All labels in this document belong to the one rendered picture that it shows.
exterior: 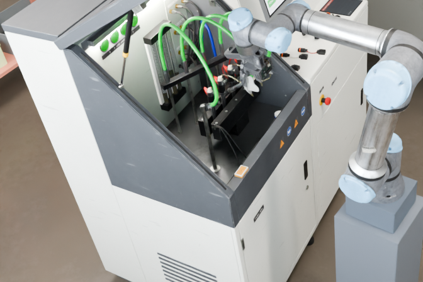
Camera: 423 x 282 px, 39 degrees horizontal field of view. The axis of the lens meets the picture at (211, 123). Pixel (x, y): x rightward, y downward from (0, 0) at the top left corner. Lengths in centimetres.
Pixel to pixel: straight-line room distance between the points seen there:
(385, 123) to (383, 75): 18
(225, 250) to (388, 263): 60
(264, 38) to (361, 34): 28
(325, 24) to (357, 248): 86
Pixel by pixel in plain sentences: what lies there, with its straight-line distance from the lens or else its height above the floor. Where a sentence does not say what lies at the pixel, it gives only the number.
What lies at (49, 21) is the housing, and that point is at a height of 150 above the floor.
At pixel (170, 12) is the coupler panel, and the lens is 246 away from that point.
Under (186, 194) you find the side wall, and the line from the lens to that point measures 219.
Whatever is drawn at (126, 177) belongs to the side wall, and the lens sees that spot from 235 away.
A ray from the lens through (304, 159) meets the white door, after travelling 265.
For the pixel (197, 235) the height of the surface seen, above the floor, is 67.
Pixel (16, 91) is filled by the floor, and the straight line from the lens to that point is 482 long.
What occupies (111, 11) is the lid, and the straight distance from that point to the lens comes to 178.
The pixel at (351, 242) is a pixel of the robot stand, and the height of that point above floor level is 70.
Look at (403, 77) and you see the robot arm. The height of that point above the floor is 152.
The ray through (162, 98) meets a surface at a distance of 251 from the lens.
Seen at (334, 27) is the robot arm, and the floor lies 152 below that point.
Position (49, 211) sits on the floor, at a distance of 365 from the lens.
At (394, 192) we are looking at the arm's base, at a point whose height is 94.
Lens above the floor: 243
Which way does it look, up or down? 38 degrees down
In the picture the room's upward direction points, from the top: 11 degrees counter-clockwise
